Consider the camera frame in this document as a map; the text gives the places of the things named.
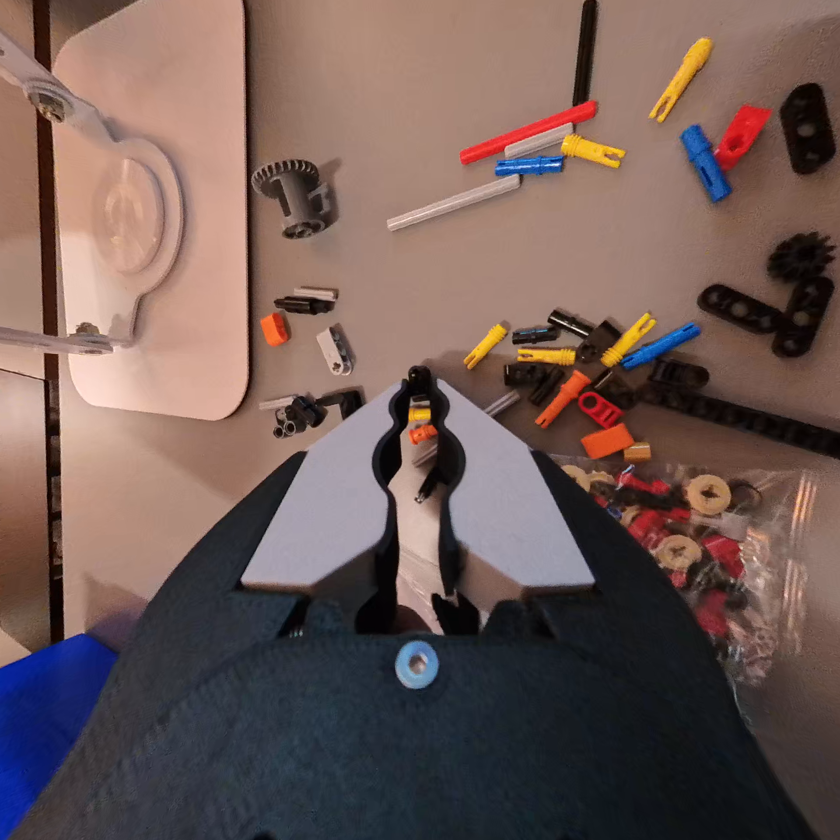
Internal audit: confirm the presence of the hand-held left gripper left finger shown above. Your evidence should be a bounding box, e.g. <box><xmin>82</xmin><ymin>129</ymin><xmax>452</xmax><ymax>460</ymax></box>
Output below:
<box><xmin>241</xmin><ymin>379</ymin><xmax>413</xmax><ymax>632</ymax></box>

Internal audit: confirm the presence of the red axle connector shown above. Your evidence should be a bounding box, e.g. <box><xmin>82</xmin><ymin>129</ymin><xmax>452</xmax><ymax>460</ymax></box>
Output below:
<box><xmin>713</xmin><ymin>104</ymin><xmax>774</xmax><ymax>173</ymax></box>

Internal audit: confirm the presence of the short light grey axle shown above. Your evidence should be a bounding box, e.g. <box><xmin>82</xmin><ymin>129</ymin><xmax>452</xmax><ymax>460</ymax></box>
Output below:
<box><xmin>504</xmin><ymin>122</ymin><xmax>576</xmax><ymax>159</ymax></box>

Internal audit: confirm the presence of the orange block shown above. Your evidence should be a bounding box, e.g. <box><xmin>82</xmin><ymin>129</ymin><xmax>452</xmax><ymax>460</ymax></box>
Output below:
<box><xmin>581</xmin><ymin>423</ymin><xmax>635</xmax><ymax>461</ymax></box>

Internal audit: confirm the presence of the long light grey axle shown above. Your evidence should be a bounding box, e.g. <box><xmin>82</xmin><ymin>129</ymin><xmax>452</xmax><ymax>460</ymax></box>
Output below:
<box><xmin>386</xmin><ymin>173</ymin><xmax>523</xmax><ymax>232</ymax></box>

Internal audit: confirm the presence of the black grey connector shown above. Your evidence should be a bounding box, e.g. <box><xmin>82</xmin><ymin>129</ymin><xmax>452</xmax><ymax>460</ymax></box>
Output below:
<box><xmin>273</xmin><ymin>286</ymin><xmax>340</xmax><ymax>316</ymax></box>

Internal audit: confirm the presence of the black two-hole liftarm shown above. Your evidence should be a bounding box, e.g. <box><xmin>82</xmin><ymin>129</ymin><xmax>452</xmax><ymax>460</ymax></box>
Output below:
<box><xmin>779</xmin><ymin>83</ymin><xmax>837</xmax><ymax>175</ymax></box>

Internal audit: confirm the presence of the medium light grey axle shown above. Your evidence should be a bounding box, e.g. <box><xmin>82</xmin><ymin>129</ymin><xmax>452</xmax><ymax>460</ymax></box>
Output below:
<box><xmin>412</xmin><ymin>390</ymin><xmax>521</xmax><ymax>468</ymax></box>

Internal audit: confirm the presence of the cluster of black connectors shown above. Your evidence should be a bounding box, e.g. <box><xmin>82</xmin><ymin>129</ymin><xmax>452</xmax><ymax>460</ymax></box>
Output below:
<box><xmin>503</xmin><ymin>309</ymin><xmax>710</xmax><ymax>410</ymax></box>

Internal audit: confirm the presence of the long black beam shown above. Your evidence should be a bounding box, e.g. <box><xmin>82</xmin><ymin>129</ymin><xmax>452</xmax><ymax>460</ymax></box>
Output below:
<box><xmin>640</xmin><ymin>382</ymin><xmax>840</xmax><ymax>460</ymax></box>

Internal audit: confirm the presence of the light grey connector block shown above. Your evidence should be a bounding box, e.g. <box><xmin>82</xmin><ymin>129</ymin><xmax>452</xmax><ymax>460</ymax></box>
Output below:
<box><xmin>315</xmin><ymin>324</ymin><xmax>356</xmax><ymax>377</ymax></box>

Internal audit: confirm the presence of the black perpendicular connector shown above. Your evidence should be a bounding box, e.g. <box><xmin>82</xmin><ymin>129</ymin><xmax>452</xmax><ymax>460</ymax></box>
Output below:
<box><xmin>259</xmin><ymin>393</ymin><xmax>329</xmax><ymax>438</ymax></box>

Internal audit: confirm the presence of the pale rounded board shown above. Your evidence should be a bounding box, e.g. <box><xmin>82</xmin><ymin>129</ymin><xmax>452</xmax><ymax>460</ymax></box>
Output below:
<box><xmin>52</xmin><ymin>0</ymin><xmax>250</xmax><ymax>421</ymax></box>

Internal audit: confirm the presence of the red axle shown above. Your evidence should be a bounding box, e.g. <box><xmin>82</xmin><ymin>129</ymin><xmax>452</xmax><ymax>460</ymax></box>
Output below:
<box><xmin>458</xmin><ymin>100</ymin><xmax>599</xmax><ymax>165</ymax></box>

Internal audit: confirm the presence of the black bracket piece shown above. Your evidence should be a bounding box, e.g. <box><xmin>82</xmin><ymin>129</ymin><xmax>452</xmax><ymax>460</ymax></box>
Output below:
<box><xmin>320</xmin><ymin>388</ymin><xmax>366</xmax><ymax>421</ymax></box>

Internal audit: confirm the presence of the small black gear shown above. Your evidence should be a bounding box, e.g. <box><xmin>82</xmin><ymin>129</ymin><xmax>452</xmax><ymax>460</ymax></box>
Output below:
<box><xmin>766</xmin><ymin>231</ymin><xmax>838</xmax><ymax>284</ymax></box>

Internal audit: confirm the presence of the clear bag of small parts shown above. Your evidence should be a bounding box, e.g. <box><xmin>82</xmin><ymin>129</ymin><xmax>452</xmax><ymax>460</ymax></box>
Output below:
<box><xmin>548</xmin><ymin>453</ymin><xmax>821</xmax><ymax>686</ymax></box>

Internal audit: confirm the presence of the long black axle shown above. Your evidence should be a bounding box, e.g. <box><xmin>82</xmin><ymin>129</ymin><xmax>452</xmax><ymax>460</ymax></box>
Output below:
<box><xmin>572</xmin><ymin>0</ymin><xmax>600</xmax><ymax>107</ymax></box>

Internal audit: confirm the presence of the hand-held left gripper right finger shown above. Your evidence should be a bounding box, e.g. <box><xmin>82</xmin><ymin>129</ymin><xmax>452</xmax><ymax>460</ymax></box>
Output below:
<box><xmin>425</xmin><ymin>379</ymin><xmax>596</xmax><ymax>636</ymax></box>

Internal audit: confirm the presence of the blue long pin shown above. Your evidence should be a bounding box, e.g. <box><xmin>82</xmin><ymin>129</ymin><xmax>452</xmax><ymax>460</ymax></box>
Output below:
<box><xmin>493</xmin><ymin>155</ymin><xmax>564</xmax><ymax>177</ymax></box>
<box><xmin>680</xmin><ymin>124</ymin><xmax>733</xmax><ymax>203</ymax></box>
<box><xmin>619</xmin><ymin>322</ymin><xmax>702</xmax><ymax>371</ymax></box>

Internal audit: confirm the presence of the grey differential gear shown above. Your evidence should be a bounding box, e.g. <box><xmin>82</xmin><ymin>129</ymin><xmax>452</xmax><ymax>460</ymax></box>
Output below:
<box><xmin>251</xmin><ymin>157</ymin><xmax>340</xmax><ymax>241</ymax></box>

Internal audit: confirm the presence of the blue box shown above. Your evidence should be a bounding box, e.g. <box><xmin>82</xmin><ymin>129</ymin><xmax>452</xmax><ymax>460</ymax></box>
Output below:
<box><xmin>0</xmin><ymin>633</ymin><xmax>119</xmax><ymax>840</ymax></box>

